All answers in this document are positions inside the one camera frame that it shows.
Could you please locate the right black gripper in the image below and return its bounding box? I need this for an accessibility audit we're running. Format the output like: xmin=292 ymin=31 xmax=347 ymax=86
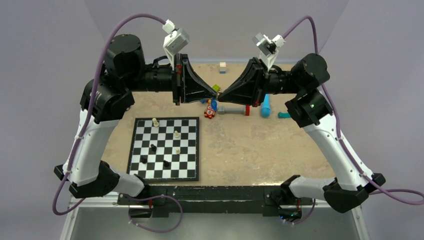
xmin=218 ymin=57 xmax=303 ymax=108

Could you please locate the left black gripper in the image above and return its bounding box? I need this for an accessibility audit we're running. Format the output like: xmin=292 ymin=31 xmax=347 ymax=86
xmin=124 ymin=52 xmax=217 ymax=105

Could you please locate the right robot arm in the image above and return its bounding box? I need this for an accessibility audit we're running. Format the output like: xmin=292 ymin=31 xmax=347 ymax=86
xmin=217 ymin=53 xmax=386 ymax=213

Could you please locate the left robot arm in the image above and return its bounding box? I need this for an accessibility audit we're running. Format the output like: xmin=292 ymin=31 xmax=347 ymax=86
xmin=54 ymin=34 xmax=217 ymax=205

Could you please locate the colourful toy brick car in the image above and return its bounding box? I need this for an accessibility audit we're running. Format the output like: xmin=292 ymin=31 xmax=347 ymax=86
xmin=200 ymin=84 xmax=221 ymax=104

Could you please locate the light blue cylinder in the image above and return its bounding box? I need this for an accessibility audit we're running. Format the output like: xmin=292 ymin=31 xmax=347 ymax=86
xmin=260 ymin=94 xmax=271 ymax=118

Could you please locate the red owl number block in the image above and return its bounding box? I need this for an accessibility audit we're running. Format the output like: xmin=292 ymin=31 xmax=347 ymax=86
xmin=203 ymin=105 xmax=216 ymax=119

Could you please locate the grey red toy bolt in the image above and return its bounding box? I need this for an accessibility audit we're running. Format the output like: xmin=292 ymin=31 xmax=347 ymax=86
xmin=217 ymin=105 xmax=250 ymax=116

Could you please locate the white blue small cube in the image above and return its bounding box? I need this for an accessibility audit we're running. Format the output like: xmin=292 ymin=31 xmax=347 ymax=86
xmin=219 ymin=62 xmax=227 ymax=74

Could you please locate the teal curved piece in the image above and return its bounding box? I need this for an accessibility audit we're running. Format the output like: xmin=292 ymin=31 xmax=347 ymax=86
xmin=277 ymin=112 xmax=291 ymax=119

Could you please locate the white chess piece top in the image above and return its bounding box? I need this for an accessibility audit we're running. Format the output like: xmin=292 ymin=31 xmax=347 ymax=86
xmin=151 ymin=118 xmax=160 ymax=127

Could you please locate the black white chessboard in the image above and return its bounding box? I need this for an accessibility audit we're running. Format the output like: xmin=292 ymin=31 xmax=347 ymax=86
xmin=126 ymin=116 xmax=200 ymax=183

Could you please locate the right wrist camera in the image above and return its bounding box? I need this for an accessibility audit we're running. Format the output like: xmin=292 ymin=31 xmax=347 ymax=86
xmin=252 ymin=32 xmax=286 ymax=71

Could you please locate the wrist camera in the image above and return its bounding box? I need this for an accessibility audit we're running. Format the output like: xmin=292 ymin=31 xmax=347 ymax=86
xmin=252 ymin=32 xmax=286 ymax=71
xmin=162 ymin=19 xmax=190 ymax=70

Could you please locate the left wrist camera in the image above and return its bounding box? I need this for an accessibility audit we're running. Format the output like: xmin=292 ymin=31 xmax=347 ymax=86
xmin=162 ymin=19 xmax=190 ymax=70

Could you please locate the black base frame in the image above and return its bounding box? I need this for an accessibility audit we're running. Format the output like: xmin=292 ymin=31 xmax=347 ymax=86
xmin=117 ymin=185 xmax=313 ymax=218

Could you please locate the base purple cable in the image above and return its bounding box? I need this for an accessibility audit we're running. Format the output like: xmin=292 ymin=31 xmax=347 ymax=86
xmin=128 ymin=192 xmax=186 ymax=233

